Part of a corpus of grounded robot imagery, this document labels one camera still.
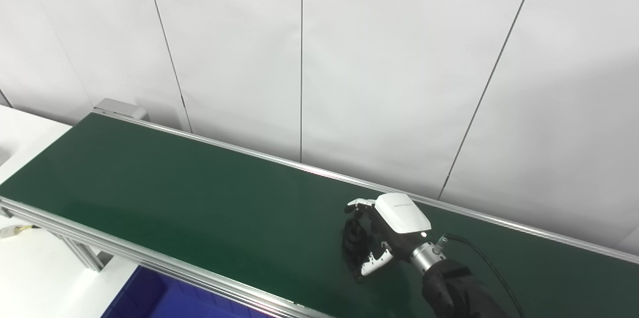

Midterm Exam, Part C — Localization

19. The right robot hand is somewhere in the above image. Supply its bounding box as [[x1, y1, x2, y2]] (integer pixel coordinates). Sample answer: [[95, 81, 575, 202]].
[[344, 192, 432, 279]]

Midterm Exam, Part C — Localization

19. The black plastic bracket part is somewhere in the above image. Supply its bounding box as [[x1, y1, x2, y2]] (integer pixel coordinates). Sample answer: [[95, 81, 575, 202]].
[[342, 211, 380, 279]]

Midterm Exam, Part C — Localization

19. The green conveyor belt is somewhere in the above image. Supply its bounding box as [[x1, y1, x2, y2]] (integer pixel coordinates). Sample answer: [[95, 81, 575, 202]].
[[0, 113, 639, 318]]

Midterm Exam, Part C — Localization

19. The blue bin with white parts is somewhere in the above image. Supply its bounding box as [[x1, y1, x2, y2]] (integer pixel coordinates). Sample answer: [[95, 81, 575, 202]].
[[100, 266, 280, 318]]

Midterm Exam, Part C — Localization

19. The grey conveyor end box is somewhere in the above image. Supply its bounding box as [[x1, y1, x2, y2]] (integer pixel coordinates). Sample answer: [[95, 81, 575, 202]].
[[92, 98, 149, 122]]

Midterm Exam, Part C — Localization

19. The aluminium conveyor leg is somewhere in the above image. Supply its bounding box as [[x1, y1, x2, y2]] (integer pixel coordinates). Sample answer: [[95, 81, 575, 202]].
[[60, 236, 114, 273]]

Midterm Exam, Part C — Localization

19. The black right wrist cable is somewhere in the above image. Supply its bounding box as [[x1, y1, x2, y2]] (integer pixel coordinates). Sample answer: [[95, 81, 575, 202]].
[[434, 232, 526, 318]]

